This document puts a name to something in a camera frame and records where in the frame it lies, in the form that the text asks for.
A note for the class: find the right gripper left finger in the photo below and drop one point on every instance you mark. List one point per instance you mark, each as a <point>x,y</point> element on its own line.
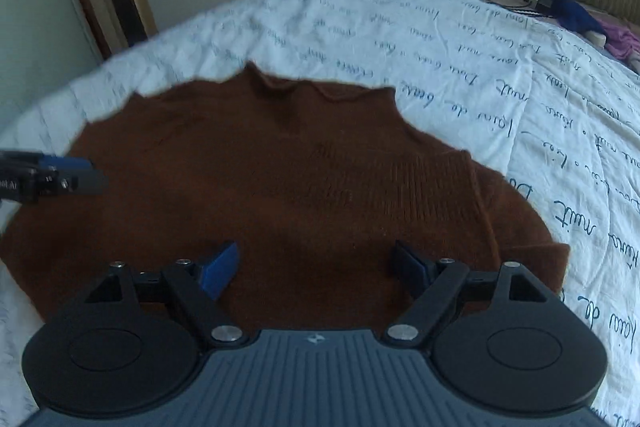
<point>192,290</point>

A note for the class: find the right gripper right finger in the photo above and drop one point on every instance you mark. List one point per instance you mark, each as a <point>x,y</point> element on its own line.
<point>433,286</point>

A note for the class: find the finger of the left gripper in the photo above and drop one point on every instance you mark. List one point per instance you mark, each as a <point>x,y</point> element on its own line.
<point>70,175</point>

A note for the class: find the brown knit sweater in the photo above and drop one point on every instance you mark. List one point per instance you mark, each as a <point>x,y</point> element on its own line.
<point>314,181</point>

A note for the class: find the white quilt with script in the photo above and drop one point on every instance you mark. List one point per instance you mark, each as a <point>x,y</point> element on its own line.
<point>559,118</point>

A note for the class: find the dark blue garment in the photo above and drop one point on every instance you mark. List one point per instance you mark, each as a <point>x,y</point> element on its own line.
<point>573,16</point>

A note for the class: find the purple garment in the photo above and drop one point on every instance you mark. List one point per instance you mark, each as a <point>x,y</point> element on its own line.
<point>621,42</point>

